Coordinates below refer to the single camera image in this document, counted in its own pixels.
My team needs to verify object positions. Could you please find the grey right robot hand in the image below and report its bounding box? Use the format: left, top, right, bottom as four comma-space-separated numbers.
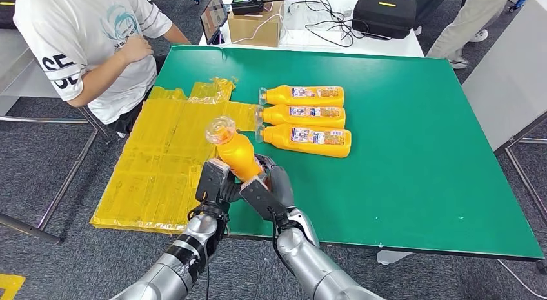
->
254, 154, 297, 210

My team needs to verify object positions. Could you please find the person's right hand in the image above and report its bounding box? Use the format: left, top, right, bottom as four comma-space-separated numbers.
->
117, 34, 155, 64

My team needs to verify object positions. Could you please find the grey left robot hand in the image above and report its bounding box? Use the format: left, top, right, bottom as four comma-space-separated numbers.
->
219, 172, 244, 204

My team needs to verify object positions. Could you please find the orange detergent bottle clear cap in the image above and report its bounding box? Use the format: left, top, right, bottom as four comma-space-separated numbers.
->
255, 104, 346, 129
258, 85, 345, 108
204, 116, 264, 183
255, 123, 352, 159

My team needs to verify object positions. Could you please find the person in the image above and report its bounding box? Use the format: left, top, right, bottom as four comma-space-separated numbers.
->
416, 0, 520, 70
12, 0, 192, 134

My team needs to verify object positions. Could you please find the yellow taped cardboard sheet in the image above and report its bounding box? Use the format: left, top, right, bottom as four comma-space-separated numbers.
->
90, 77, 261, 235

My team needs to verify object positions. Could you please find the black tablet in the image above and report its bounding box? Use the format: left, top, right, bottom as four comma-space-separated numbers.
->
199, 0, 230, 46

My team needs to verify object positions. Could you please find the brown cardboard box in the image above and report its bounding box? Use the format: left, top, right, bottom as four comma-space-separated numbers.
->
227, 1, 285, 48

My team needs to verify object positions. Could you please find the black handheld device with antenna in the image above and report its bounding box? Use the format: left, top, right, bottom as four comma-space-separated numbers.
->
230, 0, 300, 15

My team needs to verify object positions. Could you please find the green table mat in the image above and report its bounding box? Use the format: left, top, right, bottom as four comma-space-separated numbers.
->
152, 43, 546, 263

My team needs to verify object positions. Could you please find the white table leg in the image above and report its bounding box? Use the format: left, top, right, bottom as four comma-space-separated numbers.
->
375, 248, 413, 266

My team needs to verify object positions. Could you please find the black carrying case yellow label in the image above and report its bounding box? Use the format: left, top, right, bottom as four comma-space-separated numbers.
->
352, 0, 417, 40
0, 0, 20, 30

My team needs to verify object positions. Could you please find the clear plastic box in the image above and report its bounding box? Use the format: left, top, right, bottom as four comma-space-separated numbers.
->
282, 1, 355, 48

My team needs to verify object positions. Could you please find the white table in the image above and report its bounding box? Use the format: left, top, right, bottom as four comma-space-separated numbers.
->
198, 0, 424, 58

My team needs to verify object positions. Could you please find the grey side table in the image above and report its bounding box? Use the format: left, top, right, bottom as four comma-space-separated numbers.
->
461, 0, 547, 228

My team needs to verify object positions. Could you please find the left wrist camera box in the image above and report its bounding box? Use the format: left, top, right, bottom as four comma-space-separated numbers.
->
195, 158, 232, 205

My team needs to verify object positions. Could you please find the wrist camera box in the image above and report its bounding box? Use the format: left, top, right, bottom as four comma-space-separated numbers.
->
239, 178, 289, 222
195, 158, 232, 205

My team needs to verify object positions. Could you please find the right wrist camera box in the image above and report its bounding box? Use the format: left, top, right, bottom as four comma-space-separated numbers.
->
239, 178, 289, 222

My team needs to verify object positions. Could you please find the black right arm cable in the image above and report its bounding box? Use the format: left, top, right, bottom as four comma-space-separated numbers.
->
266, 206, 298, 275

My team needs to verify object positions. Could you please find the white cable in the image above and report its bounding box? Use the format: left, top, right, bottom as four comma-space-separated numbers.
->
220, 0, 286, 46

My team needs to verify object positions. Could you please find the steel frame table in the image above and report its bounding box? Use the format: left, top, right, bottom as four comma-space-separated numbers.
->
0, 26, 114, 245

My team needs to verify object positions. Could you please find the grey floor cable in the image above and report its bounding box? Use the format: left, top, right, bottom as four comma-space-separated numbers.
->
497, 258, 547, 300

